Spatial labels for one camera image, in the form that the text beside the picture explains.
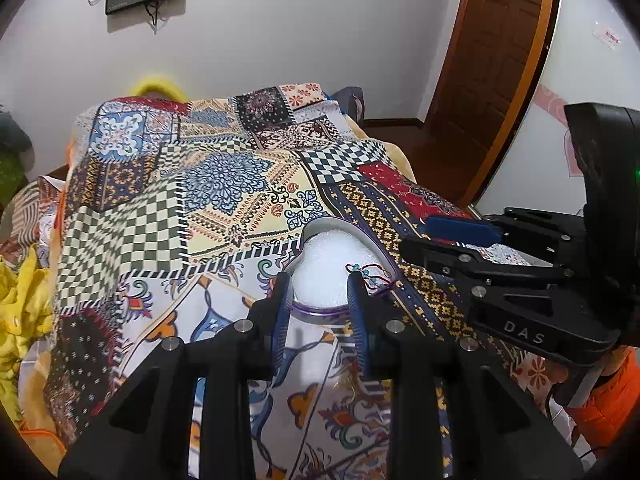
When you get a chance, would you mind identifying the red string bracelet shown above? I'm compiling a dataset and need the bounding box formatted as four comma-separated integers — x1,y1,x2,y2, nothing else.
357,261,399,296

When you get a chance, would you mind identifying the purple heart-shaped tin box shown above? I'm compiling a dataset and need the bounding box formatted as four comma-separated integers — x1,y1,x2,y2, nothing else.
284,217,399,324

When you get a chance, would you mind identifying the orange jacket sleeve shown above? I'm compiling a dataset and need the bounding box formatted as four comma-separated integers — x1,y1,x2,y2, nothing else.
565,347,639,458

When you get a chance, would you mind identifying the patchwork patterned bed cover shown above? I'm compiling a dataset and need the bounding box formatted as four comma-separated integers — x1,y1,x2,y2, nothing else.
44,83,582,479

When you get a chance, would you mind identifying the dark blue pillow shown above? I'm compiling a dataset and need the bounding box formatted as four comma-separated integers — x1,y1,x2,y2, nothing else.
331,86,366,126

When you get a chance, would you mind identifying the white sliding wardrobe door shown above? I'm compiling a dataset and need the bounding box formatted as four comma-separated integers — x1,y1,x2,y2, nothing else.
474,0,640,219

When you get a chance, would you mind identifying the brown wooden door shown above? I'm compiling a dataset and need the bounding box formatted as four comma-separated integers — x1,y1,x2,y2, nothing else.
419,0,552,207

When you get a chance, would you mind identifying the yellow cloth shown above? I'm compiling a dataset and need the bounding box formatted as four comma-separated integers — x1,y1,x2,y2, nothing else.
0,246,53,424

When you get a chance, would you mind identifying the yellow curved headboard cushion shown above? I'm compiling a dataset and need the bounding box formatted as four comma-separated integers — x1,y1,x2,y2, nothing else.
129,76,190,103

